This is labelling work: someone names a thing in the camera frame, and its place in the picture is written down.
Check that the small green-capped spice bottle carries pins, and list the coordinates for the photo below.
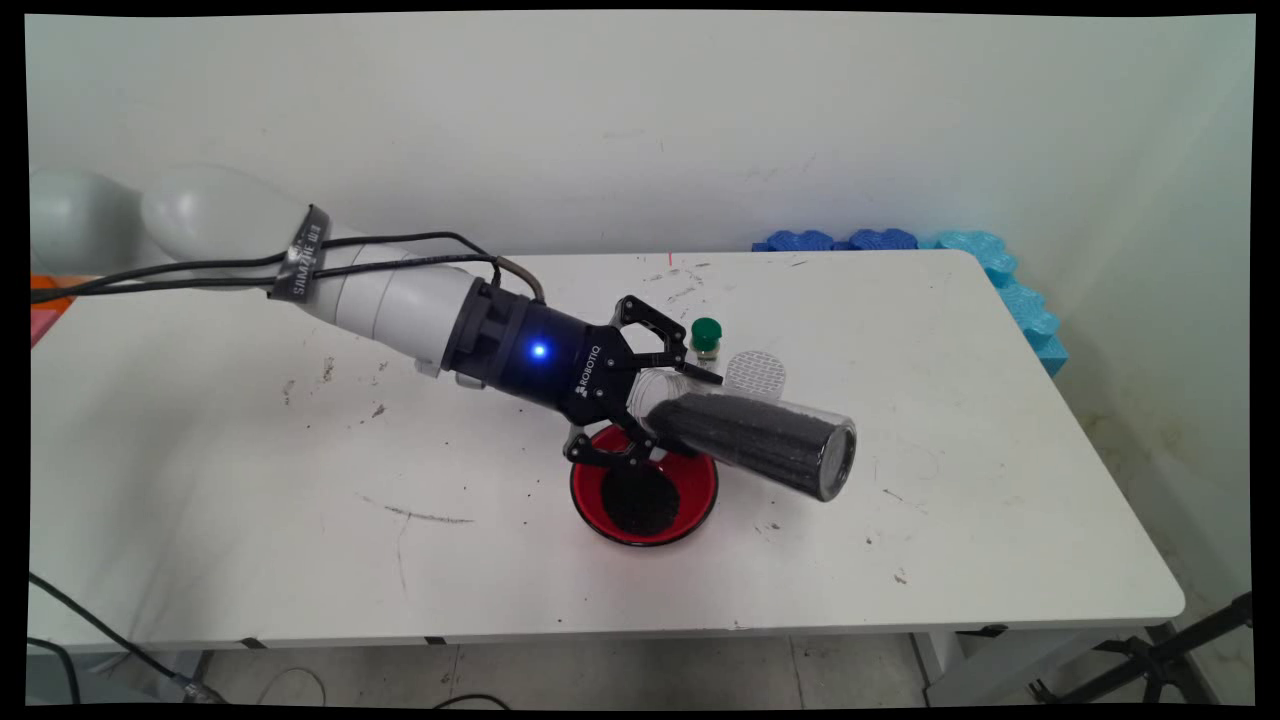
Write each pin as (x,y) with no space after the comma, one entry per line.
(706,333)

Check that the black tripod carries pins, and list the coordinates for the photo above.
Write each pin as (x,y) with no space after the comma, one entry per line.
(1160,660)

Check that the orange object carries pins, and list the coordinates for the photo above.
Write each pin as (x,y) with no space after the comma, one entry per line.
(50,292)

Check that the black granules heap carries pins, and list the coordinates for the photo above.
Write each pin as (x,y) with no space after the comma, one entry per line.
(640,505)

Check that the spice jar with white lid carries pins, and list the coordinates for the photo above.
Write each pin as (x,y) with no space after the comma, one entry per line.
(755,372)

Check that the pink object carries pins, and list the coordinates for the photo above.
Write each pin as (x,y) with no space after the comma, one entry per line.
(45,325)

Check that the clear jar of black granules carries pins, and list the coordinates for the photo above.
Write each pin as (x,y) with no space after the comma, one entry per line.
(760,440)

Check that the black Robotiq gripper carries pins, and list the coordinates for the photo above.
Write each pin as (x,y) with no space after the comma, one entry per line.
(560,365)

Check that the dark blue foam block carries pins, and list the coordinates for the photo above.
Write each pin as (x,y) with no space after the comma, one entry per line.
(800,241)
(885,239)

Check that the white table leg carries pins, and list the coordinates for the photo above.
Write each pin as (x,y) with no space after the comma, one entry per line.
(185,675)

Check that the blue foam mats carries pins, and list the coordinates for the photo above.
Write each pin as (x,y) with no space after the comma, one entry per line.
(1030,320)

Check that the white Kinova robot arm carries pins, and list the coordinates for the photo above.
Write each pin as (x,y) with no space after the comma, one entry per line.
(400,300)

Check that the red bowl with black rim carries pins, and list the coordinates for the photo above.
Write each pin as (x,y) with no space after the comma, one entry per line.
(702,500)

